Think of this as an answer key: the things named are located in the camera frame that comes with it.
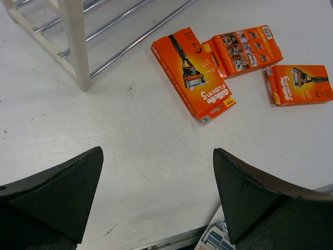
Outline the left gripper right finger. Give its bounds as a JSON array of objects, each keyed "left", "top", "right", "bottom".
[{"left": 213, "top": 148, "right": 332, "bottom": 249}]

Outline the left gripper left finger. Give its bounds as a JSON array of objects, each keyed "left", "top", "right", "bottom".
[{"left": 1, "top": 146, "right": 104, "bottom": 249}]

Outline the small blue cartridge pack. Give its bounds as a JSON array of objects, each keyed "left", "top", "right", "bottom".
[{"left": 195, "top": 206, "right": 236, "bottom": 250}]

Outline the cream metal-rod shelf rack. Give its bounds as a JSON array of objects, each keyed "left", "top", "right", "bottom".
[{"left": 1, "top": 1, "right": 192, "bottom": 92}]

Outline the orange Gillette Fusion5 box right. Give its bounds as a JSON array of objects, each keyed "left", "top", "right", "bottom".
[{"left": 266, "top": 65, "right": 332, "bottom": 106}]

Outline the orange gillette fusion5 box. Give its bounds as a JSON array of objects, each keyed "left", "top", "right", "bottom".
[
  {"left": 151, "top": 28, "right": 236, "bottom": 124},
  {"left": 266, "top": 65, "right": 332, "bottom": 106}
]

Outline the orange Gillette styler box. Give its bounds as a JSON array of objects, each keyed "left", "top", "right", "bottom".
[{"left": 202, "top": 25, "right": 283, "bottom": 79}]

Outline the orange Gillette Fusion5 box centre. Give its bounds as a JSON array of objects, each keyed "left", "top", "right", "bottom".
[{"left": 151, "top": 28, "right": 236, "bottom": 124}]

